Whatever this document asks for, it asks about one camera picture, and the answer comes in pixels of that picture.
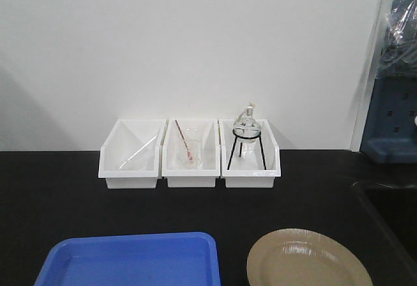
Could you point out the right white storage bin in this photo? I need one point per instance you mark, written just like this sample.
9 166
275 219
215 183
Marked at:
249 165

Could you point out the blue perforated rack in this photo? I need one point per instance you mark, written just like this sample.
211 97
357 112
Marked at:
390 132

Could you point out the beige plate with black rim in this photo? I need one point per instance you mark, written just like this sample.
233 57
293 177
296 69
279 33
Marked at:
303 257

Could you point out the blue plastic tray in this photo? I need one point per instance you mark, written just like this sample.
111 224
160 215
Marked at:
154 259

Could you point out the left white storage bin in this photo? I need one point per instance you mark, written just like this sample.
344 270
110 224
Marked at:
125 136

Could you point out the white storage bin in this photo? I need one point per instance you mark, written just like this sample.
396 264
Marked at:
125 136
249 165
205 130

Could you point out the black sink basin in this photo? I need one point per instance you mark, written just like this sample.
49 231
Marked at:
393 208

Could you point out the black wire tripod stand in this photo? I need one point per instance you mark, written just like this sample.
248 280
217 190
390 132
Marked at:
246 136

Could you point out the red thermometer rod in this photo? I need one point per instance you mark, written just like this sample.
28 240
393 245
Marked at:
189 153

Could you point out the middle white storage bin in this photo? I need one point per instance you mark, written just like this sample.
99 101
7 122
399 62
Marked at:
205 130

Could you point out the clear glass beaker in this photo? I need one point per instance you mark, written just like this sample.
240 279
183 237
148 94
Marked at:
195 147

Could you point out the glass stirring rod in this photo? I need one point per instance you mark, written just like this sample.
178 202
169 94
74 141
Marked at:
141 159

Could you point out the clear plastic bag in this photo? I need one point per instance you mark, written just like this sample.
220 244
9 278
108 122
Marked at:
398 55

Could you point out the round glass flask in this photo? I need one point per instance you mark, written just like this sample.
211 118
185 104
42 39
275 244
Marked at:
246 120

